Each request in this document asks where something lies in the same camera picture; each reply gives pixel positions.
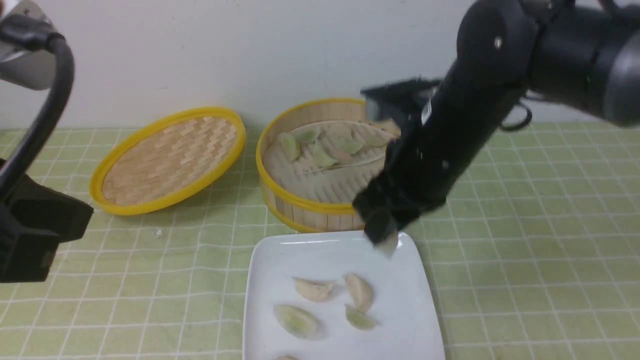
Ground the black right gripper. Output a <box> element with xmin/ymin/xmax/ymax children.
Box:
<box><xmin>352</xmin><ymin>50</ymin><xmax>531</xmax><ymax>247</ymax></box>

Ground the pink dumpling steamer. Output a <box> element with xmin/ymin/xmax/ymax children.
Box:
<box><xmin>331</xmin><ymin>148</ymin><xmax>354</xmax><ymax>165</ymax></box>
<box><xmin>374</xmin><ymin>231</ymin><xmax>400</xmax><ymax>259</ymax></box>

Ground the green dumpling steamer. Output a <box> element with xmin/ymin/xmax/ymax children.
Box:
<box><xmin>294</xmin><ymin>127</ymin><xmax>322</xmax><ymax>145</ymax></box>
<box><xmin>363</xmin><ymin>133</ymin><xmax>394</xmax><ymax>148</ymax></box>
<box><xmin>337</xmin><ymin>137</ymin><xmax>365</xmax><ymax>155</ymax></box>
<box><xmin>311</xmin><ymin>140</ymin><xmax>338</xmax><ymax>169</ymax></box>
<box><xmin>278</xmin><ymin>132</ymin><xmax>301</xmax><ymax>163</ymax></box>

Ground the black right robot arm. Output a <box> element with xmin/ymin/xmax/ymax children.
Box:
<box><xmin>352</xmin><ymin>0</ymin><xmax>640</xmax><ymax>246</ymax></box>

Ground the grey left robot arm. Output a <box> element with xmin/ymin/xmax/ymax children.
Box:
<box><xmin>0</xmin><ymin>0</ymin><xmax>94</xmax><ymax>283</ymax></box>

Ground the white square plate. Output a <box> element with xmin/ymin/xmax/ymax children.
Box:
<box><xmin>242</xmin><ymin>231</ymin><xmax>446</xmax><ymax>360</ymax></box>

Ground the small green dumpling on plate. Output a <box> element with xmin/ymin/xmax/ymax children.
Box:
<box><xmin>345</xmin><ymin>304</ymin><xmax>378</xmax><ymax>331</ymax></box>

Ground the green dumpling on plate left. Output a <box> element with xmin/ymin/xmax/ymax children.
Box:
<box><xmin>273</xmin><ymin>304</ymin><xmax>319</xmax><ymax>340</ymax></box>

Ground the white steamer liner cloth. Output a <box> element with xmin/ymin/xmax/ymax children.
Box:
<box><xmin>260</xmin><ymin>120</ymin><xmax>399</xmax><ymax>204</ymax></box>

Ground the bamboo steamer basket yellow rim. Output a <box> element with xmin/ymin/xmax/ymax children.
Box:
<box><xmin>255</xmin><ymin>98</ymin><xmax>400</xmax><ymax>233</ymax></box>

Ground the green dumpling steamer top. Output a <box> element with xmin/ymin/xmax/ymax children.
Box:
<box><xmin>294</xmin><ymin>127</ymin><xmax>322</xmax><ymax>145</ymax></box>

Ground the green checkered tablecloth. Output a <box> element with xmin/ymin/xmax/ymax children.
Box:
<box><xmin>0</xmin><ymin>122</ymin><xmax>640</xmax><ymax>360</ymax></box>

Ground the bamboo steamer lid yellow rim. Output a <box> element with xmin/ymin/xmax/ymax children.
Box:
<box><xmin>89</xmin><ymin>107</ymin><xmax>247</xmax><ymax>216</ymax></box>

